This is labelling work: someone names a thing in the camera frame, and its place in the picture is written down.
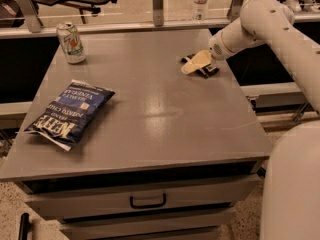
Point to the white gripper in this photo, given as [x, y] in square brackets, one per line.
[217, 49]

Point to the black rxbar chocolate bar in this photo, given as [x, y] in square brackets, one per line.
[207, 71]

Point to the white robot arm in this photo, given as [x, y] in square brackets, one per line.
[291, 194]

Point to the clear plastic water bottle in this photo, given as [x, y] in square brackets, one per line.
[199, 9]

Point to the grey drawer cabinet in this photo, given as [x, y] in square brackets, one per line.
[197, 140]

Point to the white green soda can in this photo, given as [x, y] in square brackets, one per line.
[70, 42]

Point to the blue kettle chips bag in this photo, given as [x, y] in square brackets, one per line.
[68, 115]

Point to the black pole on floor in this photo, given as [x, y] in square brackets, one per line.
[25, 227]

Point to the black drawer handle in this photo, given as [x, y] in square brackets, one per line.
[148, 202]

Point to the grey metal railing frame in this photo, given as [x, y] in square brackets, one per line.
[136, 15]

